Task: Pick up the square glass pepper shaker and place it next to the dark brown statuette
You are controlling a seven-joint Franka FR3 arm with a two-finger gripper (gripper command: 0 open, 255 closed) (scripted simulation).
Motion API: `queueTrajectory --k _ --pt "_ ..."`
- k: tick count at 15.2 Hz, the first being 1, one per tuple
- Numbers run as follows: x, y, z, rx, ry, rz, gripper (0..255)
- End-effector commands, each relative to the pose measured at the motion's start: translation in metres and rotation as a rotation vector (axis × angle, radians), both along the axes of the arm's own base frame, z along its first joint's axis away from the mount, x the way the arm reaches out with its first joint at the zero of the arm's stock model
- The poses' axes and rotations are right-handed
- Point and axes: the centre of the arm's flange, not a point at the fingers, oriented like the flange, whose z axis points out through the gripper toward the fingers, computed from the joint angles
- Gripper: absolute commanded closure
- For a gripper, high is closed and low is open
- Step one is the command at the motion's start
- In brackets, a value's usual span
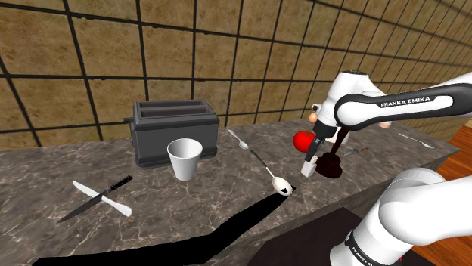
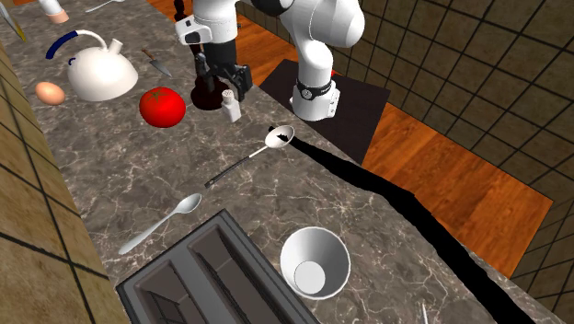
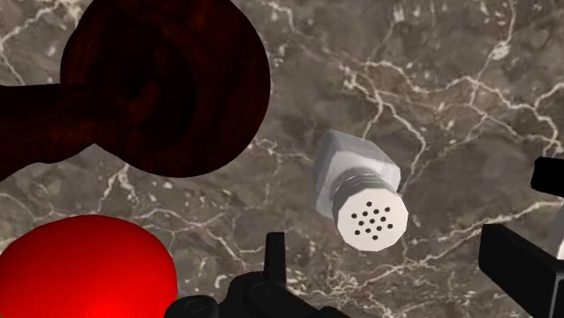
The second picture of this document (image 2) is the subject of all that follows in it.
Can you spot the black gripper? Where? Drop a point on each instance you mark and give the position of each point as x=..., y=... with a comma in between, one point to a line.
x=220, y=54

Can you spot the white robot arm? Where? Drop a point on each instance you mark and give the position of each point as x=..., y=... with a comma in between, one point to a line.
x=314, y=54

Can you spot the dark red pepper mill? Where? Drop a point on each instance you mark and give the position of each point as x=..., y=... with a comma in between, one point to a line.
x=207, y=96

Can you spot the white salt shaker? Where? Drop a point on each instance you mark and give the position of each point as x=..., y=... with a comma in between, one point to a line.
x=232, y=107

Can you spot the red tomato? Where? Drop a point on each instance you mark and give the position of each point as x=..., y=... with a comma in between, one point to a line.
x=162, y=107

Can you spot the white spoon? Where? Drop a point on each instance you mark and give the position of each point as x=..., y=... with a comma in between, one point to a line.
x=188, y=204

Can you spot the silver spoon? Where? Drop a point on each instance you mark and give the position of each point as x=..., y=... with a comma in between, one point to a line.
x=102, y=5

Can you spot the dark robot stand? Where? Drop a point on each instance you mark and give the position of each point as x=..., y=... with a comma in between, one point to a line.
x=358, y=112

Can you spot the brown egg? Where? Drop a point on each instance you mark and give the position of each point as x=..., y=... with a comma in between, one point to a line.
x=50, y=93

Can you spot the white bottle with pink base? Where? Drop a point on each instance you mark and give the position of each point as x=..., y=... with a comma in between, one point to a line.
x=54, y=10

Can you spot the white bowl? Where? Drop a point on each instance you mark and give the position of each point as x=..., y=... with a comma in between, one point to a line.
x=314, y=251

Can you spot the dark grey toaster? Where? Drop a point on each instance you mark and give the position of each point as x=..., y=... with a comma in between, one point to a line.
x=233, y=273

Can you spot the silver fork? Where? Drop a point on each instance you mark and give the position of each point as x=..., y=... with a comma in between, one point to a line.
x=424, y=314

